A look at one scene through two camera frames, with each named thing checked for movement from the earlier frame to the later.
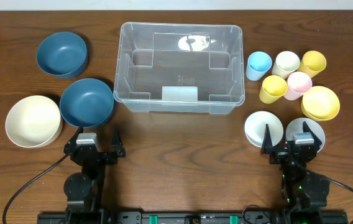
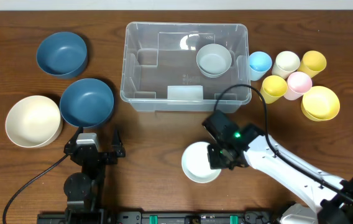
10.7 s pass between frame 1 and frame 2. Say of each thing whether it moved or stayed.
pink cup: stayed
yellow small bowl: stayed
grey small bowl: moved
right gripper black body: moved
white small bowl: moved
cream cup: stayed
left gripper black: stayed
